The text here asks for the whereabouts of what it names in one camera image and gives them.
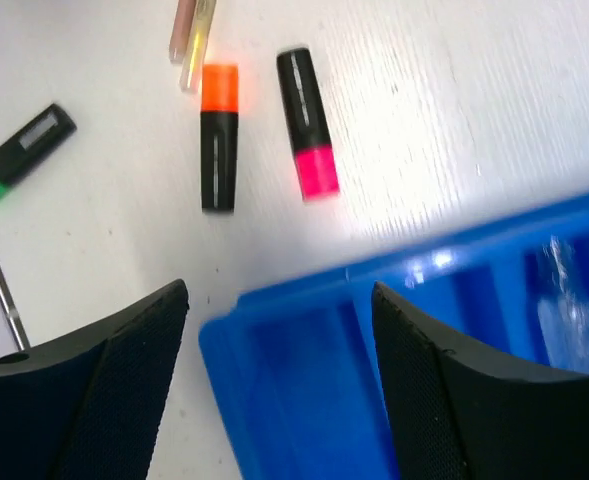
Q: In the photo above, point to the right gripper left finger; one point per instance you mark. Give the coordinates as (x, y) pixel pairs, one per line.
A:
(88, 404)

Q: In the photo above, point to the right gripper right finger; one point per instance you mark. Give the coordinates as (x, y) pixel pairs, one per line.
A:
(461, 409)

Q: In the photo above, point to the green black highlighter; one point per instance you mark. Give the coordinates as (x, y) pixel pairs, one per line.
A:
(32, 144)

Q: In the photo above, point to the pink black highlighter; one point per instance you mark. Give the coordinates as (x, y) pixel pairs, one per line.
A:
(307, 125)

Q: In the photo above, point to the orange black highlighter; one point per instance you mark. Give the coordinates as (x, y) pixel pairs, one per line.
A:
(219, 121)

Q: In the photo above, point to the yellow slim pen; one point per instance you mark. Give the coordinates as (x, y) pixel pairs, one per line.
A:
(194, 58)

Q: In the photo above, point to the pink slim pen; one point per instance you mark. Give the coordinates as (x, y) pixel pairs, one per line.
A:
(181, 30)

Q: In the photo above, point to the blue compartment tray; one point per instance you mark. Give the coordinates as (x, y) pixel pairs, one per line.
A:
(294, 370)

